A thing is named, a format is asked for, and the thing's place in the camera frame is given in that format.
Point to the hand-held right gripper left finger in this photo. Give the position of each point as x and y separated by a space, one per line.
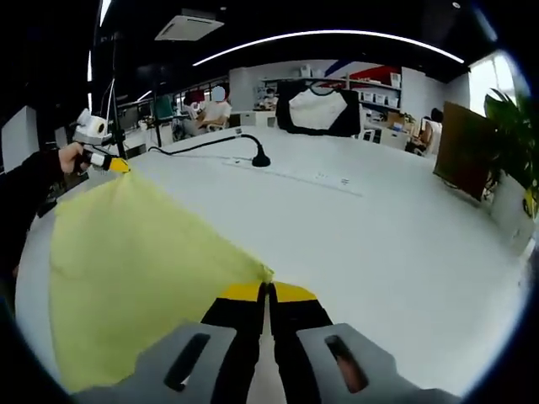
233 336

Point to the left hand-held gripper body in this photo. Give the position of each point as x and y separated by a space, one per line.
94 128

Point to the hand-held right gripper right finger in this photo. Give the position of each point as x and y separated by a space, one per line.
299 336

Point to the yellow blue grey garment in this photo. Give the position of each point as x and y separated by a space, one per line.
126 273

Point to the person's left hand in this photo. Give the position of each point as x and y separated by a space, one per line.
73 159

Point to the black pole stand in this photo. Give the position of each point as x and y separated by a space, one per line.
119 118

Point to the long curved ceiling light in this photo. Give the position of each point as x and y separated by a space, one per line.
89 67

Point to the teal panel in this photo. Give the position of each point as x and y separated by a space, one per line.
163 108

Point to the black hanging screen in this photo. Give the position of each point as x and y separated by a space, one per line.
156 73

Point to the ceiling air conditioner unit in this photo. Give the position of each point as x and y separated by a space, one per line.
189 28

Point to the white low cabinet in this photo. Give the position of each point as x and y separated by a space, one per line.
252 118

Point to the black gooseneck microphone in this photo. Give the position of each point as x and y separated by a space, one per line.
261 160

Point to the black white raglan shirt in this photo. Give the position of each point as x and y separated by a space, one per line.
316 111

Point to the brown cardboard board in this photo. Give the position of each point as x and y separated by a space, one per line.
463 147

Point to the shelf with white bins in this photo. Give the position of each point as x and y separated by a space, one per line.
375 90

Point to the ceiling light strip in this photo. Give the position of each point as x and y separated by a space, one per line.
337 32

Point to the green potted plant white pot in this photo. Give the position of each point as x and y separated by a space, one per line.
513 139

